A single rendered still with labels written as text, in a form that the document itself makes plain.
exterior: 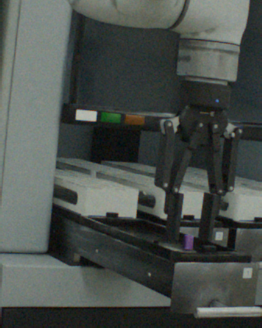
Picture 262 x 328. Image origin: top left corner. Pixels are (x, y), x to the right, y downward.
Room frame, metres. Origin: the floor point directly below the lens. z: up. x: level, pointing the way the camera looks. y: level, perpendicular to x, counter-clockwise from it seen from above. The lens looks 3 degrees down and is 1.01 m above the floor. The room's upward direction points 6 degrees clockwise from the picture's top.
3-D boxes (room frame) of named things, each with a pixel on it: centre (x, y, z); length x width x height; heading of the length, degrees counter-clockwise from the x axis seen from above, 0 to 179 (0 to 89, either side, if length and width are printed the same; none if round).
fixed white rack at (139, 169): (2.11, -0.04, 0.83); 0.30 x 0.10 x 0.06; 26
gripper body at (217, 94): (1.37, -0.10, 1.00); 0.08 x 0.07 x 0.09; 116
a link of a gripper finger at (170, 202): (1.35, -0.06, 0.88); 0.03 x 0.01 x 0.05; 116
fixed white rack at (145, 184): (1.76, -0.04, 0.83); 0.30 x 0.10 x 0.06; 26
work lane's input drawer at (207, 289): (1.52, 0.01, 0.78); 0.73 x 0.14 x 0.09; 26
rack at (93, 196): (1.68, 0.09, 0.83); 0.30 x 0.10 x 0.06; 26
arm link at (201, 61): (1.37, -0.10, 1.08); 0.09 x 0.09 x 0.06
